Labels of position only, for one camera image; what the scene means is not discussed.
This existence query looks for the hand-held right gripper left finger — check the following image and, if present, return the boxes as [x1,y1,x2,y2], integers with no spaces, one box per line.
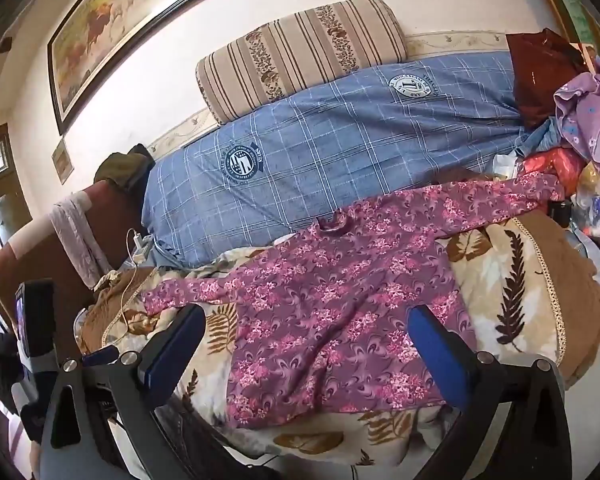
[32,304,207,480]

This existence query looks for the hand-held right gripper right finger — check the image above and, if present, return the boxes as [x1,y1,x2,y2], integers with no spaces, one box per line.
[407,304,576,480]

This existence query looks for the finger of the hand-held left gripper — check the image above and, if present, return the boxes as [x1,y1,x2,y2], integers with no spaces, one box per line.
[84,345,120,367]

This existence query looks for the purple floral shirt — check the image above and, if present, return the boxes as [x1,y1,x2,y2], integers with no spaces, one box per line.
[141,170,566,428]

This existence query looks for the beige leaf print blanket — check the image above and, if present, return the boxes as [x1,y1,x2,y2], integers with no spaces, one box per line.
[77,210,600,480]

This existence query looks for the white cloth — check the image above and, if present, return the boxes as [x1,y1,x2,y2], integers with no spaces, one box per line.
[50,197,112,286]

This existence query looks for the wooden door with glass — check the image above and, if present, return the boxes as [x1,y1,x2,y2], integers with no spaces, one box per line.
[0,122,33,251]

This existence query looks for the olive green cloth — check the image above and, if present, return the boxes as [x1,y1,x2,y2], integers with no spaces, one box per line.
[94,144,156,193]

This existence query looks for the small black object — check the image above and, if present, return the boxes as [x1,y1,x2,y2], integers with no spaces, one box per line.
[550,200,576,226]

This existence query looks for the pile of plastic packets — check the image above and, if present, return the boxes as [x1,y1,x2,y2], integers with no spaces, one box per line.
[570,160,600,241]

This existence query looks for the orange red bag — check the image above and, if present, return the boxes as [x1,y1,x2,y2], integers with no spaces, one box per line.
[522,147,586,186]

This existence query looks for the blue plaid quilt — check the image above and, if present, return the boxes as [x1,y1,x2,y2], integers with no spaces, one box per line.
[141,52,546,268]

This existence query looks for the blue denim cloth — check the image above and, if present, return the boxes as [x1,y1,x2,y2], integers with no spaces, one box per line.
[517,119,562,161]

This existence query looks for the lilac floral garment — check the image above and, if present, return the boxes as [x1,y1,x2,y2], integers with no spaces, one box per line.
[552,57,600,176]

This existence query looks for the striped floral cushion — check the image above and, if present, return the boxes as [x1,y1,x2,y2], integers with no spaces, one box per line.
[196,0,408,125]

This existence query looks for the white charger with cable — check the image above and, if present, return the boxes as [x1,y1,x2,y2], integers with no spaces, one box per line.
[107,227,153,348]

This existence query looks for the small wall sticker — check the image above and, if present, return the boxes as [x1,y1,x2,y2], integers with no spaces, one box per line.
[51,139,75,183]

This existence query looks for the framed wall painting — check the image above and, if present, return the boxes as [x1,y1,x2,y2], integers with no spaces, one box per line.
[47,0,286,136]

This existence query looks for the green wooden frame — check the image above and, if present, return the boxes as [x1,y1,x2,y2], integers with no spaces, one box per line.
[525,0,600,56]

